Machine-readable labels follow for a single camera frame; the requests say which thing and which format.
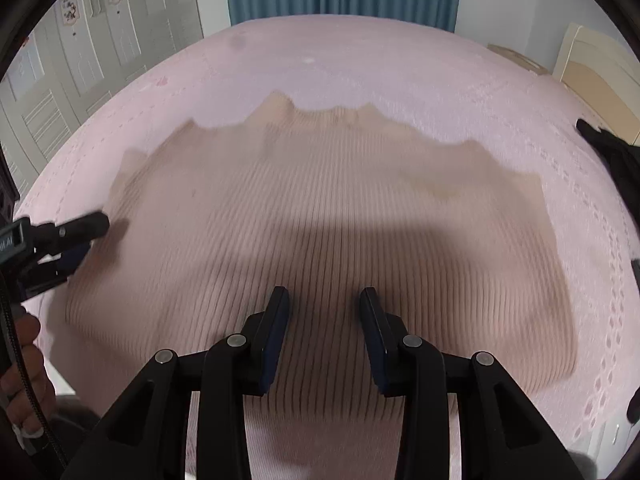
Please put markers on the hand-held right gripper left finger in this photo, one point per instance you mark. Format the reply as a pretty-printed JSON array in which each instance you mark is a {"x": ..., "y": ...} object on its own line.
[{"x": 275, "y": 330}]

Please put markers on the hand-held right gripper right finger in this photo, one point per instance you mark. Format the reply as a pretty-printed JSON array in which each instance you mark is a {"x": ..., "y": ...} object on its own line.
[{"x": 372, "y": 330}]

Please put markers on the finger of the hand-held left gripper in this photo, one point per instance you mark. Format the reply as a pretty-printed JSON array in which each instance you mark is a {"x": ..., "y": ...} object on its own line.
[
  {"x": 72, "y": 260},
  {"x": 82, "y": 226}
]

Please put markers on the person's left hand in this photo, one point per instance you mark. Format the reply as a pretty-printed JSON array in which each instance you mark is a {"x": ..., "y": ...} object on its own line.
[{"x": 27, "y": 365}]

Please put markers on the white panelled wardrobe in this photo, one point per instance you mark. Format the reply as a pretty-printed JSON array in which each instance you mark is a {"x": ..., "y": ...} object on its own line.
[{"x": 75, "y": 70}]

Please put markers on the bed with pink sheet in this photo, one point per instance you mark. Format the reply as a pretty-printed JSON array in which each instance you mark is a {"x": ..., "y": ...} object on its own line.
[{"x": 375, "y": 70}]

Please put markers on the white bedside cabinet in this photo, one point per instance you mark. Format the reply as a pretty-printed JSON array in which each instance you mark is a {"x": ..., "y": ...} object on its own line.
[{"x": 607, "y": 442}]

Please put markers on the black puffer jacket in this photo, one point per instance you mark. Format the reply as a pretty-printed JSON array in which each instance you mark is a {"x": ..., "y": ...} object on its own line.
[{"x": 617, "y": 160}]

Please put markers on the cream wooden headboard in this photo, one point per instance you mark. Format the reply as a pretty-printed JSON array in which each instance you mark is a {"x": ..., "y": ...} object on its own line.
[{"x": 595, "y": 70}]

